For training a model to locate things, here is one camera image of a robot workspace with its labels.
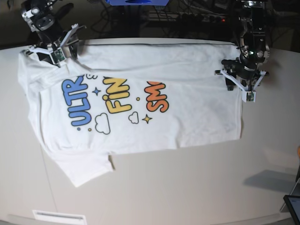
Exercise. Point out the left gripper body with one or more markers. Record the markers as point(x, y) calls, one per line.
point(241, 67)

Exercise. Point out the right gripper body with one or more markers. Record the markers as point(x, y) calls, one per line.
point(51, 36)

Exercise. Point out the white printed T-shirt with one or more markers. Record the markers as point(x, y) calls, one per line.
point(123, 99)

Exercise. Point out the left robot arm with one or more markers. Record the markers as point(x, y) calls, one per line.
point(248, 23)

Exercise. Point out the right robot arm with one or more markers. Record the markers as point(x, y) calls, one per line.
point(40, 13)

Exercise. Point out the blue box at top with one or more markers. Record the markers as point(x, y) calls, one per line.
point(137, 2)

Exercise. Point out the dark tablet screen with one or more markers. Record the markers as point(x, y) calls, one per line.
point(293, 204)

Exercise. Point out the white paper label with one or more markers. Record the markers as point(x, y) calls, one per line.
point(63, 218)

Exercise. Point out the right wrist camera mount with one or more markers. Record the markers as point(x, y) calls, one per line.
point(60, 50)

